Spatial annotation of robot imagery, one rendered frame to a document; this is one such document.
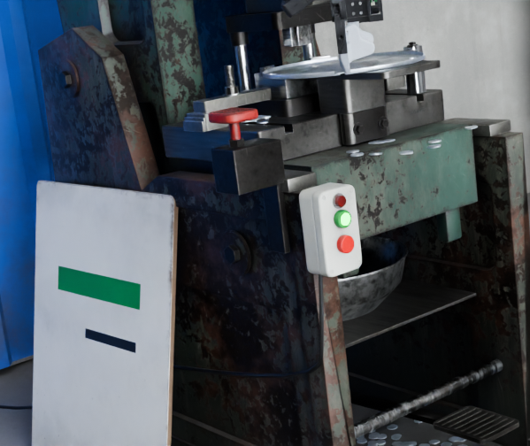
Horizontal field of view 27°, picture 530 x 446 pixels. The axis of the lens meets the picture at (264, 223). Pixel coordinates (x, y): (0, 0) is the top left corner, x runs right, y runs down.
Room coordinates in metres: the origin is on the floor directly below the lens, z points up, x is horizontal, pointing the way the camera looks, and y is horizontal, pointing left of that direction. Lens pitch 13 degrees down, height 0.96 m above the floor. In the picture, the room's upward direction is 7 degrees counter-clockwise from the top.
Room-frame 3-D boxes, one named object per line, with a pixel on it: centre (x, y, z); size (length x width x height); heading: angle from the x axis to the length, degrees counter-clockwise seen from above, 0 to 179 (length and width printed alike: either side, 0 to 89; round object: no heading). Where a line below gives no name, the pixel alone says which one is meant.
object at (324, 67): (1.99, -0.17, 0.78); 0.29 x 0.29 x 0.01
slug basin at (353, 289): (2.09, -0.10, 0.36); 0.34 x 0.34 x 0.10
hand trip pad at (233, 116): (1.71, 0.03, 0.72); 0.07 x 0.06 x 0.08; 37
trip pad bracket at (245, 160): (1.72, 0.01, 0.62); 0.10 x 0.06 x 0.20; 127
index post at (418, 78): (2.09, -0.32, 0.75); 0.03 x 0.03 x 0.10; 37
